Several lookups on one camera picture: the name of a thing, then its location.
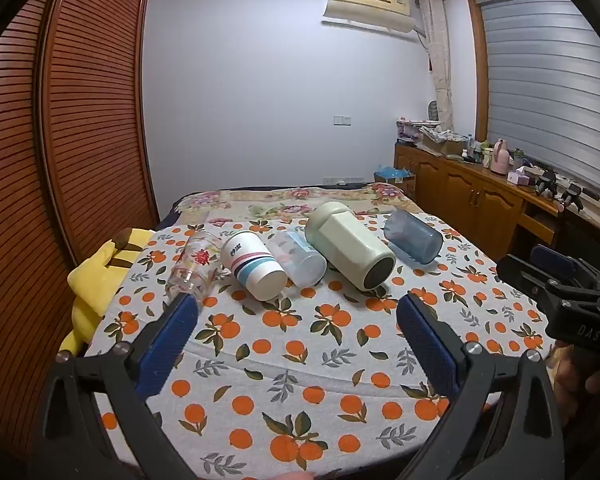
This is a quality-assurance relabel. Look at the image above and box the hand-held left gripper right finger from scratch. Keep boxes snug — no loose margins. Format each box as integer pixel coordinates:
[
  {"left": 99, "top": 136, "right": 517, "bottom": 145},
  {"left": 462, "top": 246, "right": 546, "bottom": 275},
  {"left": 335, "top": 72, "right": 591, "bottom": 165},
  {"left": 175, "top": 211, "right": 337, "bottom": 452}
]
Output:
[{"left": 396, "top": 293, "right": 565, "bottom": 480}]

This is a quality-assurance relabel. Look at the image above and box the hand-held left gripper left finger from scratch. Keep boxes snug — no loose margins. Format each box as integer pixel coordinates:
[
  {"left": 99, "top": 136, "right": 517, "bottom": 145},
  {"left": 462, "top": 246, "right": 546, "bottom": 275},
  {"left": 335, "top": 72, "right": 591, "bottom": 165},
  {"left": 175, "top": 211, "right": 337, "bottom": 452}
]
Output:
[{"left": 32, "top": 292, "right": 201, "bottom": 480}]

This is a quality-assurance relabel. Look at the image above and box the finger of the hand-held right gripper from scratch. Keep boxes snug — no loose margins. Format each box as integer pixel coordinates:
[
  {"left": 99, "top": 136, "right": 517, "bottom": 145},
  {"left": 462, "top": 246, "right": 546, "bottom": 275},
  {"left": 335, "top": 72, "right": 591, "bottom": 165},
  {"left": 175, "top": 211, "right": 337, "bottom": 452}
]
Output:
[
  {"left": 496, "top": 254, "right": 588, "bottom": 313},
  {"left": 530, "top": 244, "right": 600, "bottom": 286}
]

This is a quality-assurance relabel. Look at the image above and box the blue translucent cup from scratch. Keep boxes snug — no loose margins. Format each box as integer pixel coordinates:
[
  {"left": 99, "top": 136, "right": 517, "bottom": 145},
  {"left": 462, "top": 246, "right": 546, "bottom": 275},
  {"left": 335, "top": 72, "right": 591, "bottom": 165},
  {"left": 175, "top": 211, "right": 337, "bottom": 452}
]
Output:
[{"left": 383, "top": 210, "right": 444, "bottom": 264}]

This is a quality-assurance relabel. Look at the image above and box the white cup with coloured stripes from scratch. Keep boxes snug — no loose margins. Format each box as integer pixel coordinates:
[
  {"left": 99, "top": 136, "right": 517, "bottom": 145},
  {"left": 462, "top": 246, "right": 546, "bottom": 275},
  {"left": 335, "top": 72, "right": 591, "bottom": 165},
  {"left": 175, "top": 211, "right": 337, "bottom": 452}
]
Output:
[{"left": 220, "top": 232, "right": 288, "bottom": 302}]

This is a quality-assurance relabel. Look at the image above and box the clear plastic cup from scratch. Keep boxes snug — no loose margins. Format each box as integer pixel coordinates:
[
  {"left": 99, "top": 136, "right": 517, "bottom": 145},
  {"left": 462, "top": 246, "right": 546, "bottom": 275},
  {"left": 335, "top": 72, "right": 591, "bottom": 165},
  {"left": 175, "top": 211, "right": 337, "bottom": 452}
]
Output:
[{"left": 266, "top": 231, "right": 328, "bottom": 288}]

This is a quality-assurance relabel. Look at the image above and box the person's right hand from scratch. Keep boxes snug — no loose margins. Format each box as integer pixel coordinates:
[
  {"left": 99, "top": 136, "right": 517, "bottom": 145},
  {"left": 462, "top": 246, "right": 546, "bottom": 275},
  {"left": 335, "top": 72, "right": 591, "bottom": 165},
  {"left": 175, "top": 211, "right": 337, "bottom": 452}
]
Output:
[{"left": 552, "top": 342, "right": 600, "bottom": 427}]

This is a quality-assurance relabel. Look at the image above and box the black device on stand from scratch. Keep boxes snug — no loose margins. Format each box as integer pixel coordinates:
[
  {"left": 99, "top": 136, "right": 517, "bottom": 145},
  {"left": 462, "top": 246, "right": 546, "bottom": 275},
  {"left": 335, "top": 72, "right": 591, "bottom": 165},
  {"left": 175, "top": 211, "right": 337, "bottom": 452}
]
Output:
[
  {"left": 535, "top": 170, "right": 558, "bottom": 197},
  {"left": 560, "top": 184, "right": 585, "bottom": 211}
]

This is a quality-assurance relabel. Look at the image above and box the wooden cabinet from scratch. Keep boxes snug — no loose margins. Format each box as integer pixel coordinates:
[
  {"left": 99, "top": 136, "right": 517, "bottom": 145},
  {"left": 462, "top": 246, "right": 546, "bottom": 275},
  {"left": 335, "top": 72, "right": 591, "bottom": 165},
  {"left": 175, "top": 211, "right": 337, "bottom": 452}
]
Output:
[{"left": 394, "top": 142, "right": 600, "bottom": 262}]

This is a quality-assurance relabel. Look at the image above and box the clear glass with red flowers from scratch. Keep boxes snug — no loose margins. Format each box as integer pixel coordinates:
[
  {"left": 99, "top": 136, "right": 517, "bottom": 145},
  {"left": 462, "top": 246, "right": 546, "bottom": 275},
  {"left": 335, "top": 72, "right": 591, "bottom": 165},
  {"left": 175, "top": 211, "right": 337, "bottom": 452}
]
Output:
[{"left": 165, "top": 232, "right": 222, "bottom": 306}]

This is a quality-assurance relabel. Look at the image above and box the yellow plush toy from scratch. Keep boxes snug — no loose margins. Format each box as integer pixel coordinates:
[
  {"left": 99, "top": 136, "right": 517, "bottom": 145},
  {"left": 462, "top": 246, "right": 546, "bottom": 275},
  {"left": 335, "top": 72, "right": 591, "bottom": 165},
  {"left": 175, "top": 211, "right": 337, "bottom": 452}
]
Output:
[{"left": 60, "top": 227, "right": 153, "bottom": 356}]

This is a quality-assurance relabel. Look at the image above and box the pink thermos flask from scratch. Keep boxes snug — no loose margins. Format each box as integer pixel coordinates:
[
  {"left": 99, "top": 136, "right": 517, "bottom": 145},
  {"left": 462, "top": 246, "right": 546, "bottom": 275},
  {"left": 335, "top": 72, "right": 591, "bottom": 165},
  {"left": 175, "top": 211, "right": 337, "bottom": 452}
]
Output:
[{"left": 492, "top": 138, "right": 511, "bottom": 173}]

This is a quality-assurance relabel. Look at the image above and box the pale green thermos jar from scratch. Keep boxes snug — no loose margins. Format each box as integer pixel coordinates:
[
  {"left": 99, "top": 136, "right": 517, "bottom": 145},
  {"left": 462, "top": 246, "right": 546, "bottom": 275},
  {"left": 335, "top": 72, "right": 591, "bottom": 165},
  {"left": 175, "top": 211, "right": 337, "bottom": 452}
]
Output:
[{"left": 305, "top": 201, "right": 397, "bottom": 291}]

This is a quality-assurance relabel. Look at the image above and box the orange fruit print blanket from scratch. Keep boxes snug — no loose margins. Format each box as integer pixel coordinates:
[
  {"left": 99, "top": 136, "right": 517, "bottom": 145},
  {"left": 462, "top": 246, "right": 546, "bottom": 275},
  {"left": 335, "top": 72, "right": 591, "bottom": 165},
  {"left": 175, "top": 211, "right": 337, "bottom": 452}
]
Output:
[{"left": 82, "top": 212, "right": 557, "bottom": 479}]

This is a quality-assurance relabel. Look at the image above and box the cardboard box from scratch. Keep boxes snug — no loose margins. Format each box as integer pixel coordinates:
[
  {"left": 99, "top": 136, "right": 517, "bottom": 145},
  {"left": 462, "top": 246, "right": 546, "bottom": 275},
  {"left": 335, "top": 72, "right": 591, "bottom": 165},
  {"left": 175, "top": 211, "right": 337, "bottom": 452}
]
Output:
[{"left": 422, "top": 127, "right": 468, "bottom": 157}]

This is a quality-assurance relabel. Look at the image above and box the blue plastic bag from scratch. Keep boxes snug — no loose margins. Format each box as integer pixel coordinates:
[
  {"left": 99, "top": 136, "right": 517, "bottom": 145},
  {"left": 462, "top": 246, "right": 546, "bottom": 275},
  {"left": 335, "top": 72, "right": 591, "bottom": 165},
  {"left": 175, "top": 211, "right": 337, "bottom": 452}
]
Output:
[{"left": 374, "top": 164, "right": 416, "bottom": 184}]

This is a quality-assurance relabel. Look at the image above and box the grey window blind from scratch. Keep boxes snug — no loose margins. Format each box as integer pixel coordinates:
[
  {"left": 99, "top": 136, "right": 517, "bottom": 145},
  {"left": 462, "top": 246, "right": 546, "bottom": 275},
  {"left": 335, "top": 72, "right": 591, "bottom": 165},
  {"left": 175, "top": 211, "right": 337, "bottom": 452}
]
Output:
[{"left": 480, "top": 0, "right": 600, "bottom": 202}]

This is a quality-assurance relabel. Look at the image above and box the floral blanket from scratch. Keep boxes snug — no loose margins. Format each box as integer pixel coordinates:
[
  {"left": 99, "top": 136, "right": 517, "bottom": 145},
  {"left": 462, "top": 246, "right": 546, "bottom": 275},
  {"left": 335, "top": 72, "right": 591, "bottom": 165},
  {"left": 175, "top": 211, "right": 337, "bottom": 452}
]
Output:
[{"left": 172, "top": 182, "right": 425, "bottom": 235}]

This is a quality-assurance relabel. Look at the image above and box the white patterned curtain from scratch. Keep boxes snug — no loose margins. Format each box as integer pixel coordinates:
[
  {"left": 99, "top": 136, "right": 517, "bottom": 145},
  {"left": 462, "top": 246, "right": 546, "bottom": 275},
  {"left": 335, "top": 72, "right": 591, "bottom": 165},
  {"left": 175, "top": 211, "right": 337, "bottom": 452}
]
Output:
[{"left": 419, "top": 0, "right": 455, "bottom": 132}]

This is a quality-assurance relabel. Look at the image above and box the wooden louvred wardrobe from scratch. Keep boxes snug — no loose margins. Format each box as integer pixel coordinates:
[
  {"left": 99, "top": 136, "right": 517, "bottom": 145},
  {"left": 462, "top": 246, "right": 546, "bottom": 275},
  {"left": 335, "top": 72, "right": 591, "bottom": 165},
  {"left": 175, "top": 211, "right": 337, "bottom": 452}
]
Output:
[{"left": 0, "top": 0, "right": 161, "bottom": 461}]

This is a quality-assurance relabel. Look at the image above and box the cream air conditioner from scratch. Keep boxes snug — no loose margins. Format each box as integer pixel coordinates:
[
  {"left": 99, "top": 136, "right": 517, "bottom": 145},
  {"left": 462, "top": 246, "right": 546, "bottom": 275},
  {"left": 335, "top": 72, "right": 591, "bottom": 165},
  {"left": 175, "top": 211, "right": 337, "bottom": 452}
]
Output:
[{"left": 321, "top": 0, "right": 415, "bottom": 38}]

